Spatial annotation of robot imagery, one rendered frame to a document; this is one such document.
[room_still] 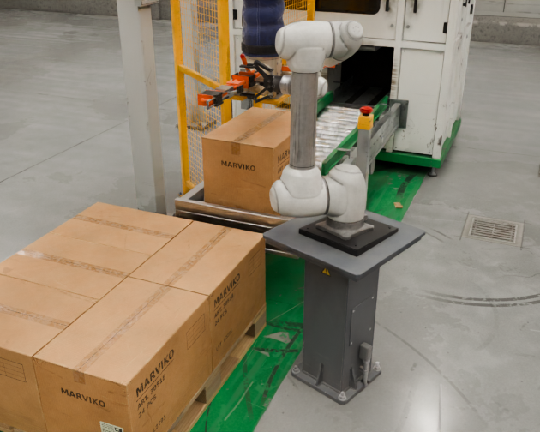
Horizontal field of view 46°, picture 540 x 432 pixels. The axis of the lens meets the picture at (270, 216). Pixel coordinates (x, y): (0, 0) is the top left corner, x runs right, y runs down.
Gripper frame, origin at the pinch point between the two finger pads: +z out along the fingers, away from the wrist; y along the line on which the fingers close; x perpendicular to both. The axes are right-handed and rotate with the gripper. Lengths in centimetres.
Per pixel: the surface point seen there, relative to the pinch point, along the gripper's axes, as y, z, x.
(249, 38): -16.9, 3.0, 16.0
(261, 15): -28.1, -3.0, 16.0
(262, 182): 49, -12, -5
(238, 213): 65, -1, -11
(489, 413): 125, -134, -42
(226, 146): 32.6, 7.5, -4.2
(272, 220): 66, -20, -11
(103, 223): 70, 62, -37
